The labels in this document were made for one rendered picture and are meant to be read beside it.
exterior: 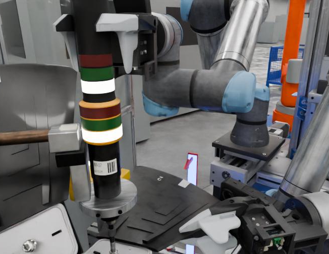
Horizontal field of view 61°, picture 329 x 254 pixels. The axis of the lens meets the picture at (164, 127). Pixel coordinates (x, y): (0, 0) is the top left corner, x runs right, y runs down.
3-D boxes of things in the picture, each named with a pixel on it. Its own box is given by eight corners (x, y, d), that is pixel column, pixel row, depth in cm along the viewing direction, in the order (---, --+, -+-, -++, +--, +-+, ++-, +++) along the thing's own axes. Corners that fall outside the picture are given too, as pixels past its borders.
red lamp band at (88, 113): (78, 121, 28) (77, 109, 28) (81, 109, 32) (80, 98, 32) (122, 117, 29) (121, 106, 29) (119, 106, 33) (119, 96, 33)
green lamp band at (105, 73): (79, 81, 27) (78, 69, 27) (81, 75, 30) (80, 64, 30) (114, 79, 28) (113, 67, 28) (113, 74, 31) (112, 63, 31)
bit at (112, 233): (118, 253, 37) (115, 220, 35) (110, 256, 37) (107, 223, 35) (116, 247, 38) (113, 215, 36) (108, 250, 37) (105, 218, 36)
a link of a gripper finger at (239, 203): (213, 206, 42) (265, 200, 44) (209, 199, 43) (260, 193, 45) (209, 230, 44) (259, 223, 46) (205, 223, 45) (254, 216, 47)
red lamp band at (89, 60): (78, 68, 27) (76, 55, 27) (80, 63, 30) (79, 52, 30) (113, 66, 28) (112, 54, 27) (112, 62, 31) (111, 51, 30)
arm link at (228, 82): (275, 7, 81) (249, 130, 52) (237, 8, 86) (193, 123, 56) (279, -37, 73) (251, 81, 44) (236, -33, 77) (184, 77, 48)
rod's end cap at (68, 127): (57, 128, 29) (77, 127, 30) (60, 122, 31) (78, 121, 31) (60, 146, 30) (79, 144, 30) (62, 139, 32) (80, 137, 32)
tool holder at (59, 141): (57, 226, 30) (43, 141, 27) (65, 190, 37) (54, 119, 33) (141, 213, 32) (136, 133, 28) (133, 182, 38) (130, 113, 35)
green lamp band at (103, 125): (79, 132, 29) (78, 121, 28) (82, 119, 33) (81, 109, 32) (123, 129, 29) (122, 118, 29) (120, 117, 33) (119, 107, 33)
